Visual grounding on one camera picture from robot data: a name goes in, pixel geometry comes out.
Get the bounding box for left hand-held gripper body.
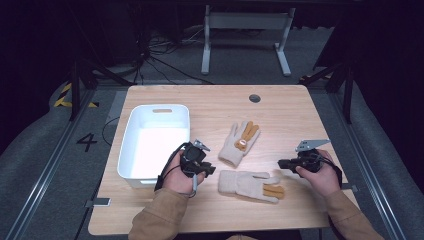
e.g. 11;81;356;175
179;139;212;178

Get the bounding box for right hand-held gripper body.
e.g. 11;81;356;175
293;138;332;174

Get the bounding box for beige glove with bear patch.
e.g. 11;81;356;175
217;120;261;169

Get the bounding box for white plastic bin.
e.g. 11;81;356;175
116;103;191;190

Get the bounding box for beige knit glove orange fingers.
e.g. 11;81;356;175
217;169;286;205

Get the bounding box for person's right hand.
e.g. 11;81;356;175
295;148;342;198

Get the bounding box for person's left hand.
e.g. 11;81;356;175
161;149;206;195

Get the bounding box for black metal stand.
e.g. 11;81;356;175
299;61;355;125
67;57;135;122

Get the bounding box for grey cable plug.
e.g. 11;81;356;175
190;174;199;198

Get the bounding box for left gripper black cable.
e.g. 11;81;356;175
153;142;188;193

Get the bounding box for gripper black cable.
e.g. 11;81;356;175
153;142;188;193
319;153;344;188

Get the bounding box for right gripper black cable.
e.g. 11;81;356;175
319;153;344;188

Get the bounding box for metal floor rail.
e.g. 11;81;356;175
327;92;407;240
4;87;98;240

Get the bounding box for thin black cable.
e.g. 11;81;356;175
101;116;121;147

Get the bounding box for bundle of floor cables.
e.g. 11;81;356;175
132;28;215;86

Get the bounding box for white metal stand frame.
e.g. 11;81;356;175
200;4;297;77

